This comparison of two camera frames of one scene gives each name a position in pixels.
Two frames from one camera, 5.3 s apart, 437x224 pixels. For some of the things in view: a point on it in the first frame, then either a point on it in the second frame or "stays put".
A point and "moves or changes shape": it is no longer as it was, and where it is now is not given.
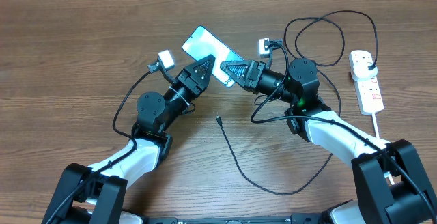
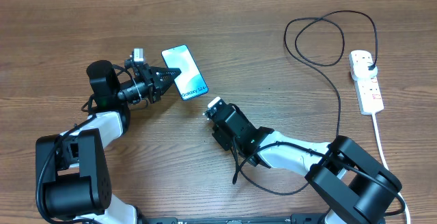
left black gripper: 186,79 -> 155,86
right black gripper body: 264,81 -> 227,141
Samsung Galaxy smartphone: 202,44 moves or changes shape
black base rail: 295,218 stays put
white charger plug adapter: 360,71 stays put
